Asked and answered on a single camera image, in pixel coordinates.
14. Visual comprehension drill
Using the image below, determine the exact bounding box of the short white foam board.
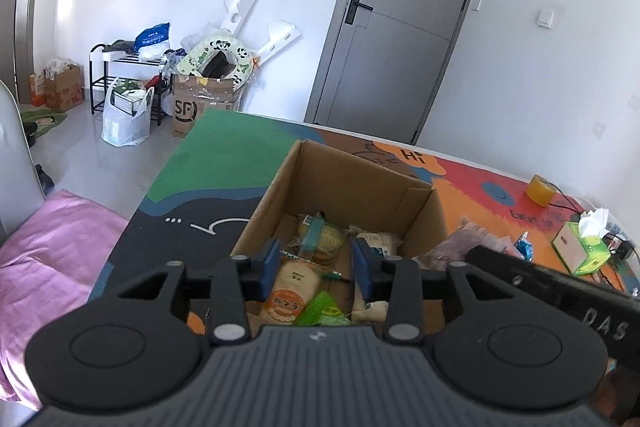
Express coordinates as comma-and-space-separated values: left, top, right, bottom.
252, 21, 302, 68

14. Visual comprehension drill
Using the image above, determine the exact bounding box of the grey door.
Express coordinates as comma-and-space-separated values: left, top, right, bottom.
304, 0, 493, 146

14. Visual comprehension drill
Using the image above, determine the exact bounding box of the blue snack packet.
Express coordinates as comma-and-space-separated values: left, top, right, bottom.
514, 231, 535, 263

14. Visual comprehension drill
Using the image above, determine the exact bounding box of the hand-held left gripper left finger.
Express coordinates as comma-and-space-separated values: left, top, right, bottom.
102, 238, 281, 346

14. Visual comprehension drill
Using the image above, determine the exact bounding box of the black power adapter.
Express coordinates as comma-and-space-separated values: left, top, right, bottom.
607, 237, 638, 263

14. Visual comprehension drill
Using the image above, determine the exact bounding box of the green floor rug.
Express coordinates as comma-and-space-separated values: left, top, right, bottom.
20, 107, 68, 140

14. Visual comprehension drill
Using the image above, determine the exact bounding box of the pink blanket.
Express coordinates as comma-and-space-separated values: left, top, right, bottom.
0, 189, 131, 410

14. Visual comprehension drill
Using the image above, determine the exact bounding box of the large green snack packet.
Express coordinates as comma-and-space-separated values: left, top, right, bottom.
295, 289, 353, 327

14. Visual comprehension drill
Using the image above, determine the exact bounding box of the black shoe rack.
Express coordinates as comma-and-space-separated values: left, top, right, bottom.
90, 44, 173, 128

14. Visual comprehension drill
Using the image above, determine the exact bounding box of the panda print seat cushion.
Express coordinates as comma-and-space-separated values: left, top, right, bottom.
176, 34, 253, 90

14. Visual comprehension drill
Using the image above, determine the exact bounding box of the blue bag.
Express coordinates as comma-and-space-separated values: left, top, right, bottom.
135, 23, 171, 62

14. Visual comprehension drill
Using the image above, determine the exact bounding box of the yellow tape roll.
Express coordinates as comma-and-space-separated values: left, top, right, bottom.
525, 174, 556, 208

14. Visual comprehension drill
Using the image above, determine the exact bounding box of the black door handle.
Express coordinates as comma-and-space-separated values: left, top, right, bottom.
345, 0, 375, 26

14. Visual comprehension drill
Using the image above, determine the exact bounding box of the orange label bread packet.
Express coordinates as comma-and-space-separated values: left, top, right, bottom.
262, 259, 326, 327

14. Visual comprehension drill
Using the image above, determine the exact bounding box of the colourful cartoon table mat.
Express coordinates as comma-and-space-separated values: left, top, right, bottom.
87, 109, 640, 338

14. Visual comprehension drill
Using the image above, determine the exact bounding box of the taped brown cardboard box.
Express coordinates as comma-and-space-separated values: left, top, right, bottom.
171, 72, 241, 138

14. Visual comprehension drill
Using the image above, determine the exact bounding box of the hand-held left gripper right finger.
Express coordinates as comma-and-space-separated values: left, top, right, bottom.
351, 237, 526, 346

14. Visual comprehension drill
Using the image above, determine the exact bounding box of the grey doorway frame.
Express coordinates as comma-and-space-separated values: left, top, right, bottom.
14, 0, 55, 104

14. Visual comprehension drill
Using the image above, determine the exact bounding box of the green strip snack packet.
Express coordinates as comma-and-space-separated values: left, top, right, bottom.
279, 249, 353, 283

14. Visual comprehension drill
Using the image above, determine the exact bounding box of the white plastic bag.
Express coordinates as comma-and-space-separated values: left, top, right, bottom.
101, 77, 155, 148

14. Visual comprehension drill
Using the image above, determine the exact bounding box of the black shoe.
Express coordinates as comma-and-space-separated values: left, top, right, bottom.
34, 163, 55, 195

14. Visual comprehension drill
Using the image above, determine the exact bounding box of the grey chair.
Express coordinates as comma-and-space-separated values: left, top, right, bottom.
0, 79, 46, 248

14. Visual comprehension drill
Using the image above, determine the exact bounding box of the teal striped cake packet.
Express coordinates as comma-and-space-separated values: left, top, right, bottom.
295, 213, 351, 265

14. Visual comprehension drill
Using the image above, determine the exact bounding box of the green tissue box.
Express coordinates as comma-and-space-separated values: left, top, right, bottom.
552, 207, 613, 277

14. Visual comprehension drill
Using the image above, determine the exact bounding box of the purple snack packet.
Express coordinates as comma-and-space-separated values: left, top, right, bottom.
412, 217, 516, 272

